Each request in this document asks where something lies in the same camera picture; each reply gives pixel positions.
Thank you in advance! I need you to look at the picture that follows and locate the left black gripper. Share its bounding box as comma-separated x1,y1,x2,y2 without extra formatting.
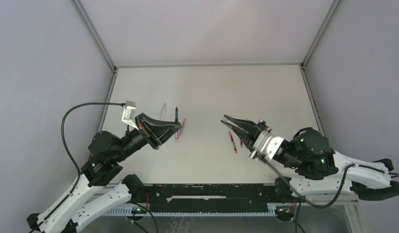
115,112,183,162

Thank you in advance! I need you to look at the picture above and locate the black gel pen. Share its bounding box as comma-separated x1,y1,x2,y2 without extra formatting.
174,107,179,139

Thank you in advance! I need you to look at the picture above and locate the dark red gel pen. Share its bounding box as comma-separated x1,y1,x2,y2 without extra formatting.
228,131,238,153

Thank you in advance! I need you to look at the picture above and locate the pink gel pen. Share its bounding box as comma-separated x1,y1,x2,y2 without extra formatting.
179,118,186,133

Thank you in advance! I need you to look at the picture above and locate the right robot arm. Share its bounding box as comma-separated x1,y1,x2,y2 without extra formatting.
222,115,399,202

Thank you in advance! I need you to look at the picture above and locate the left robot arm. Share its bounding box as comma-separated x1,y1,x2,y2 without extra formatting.
27,113,182,233

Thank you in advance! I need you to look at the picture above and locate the blue capped white marker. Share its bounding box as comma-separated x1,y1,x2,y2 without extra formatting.
159,103,167,120

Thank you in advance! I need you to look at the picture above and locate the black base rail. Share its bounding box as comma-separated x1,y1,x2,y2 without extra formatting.
135,183,307,214

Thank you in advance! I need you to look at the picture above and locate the aluminium frame left post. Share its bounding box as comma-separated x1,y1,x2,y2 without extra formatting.
70,0,118,142

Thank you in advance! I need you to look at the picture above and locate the aluminium frame post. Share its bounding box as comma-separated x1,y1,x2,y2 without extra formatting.
70,0,118,142
299,0,344,137

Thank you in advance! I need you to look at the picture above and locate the white cable tray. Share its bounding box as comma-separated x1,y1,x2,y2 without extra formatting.
102,206,277,217

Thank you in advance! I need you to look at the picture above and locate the aluminium frame back rail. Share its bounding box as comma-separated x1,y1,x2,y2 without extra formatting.
116,62,303,69

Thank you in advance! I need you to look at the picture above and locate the left camera cable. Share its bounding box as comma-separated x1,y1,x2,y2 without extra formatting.
27,102,126,233

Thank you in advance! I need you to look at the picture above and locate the aluminium frame right post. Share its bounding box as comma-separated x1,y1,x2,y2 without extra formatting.
299,0,344,137

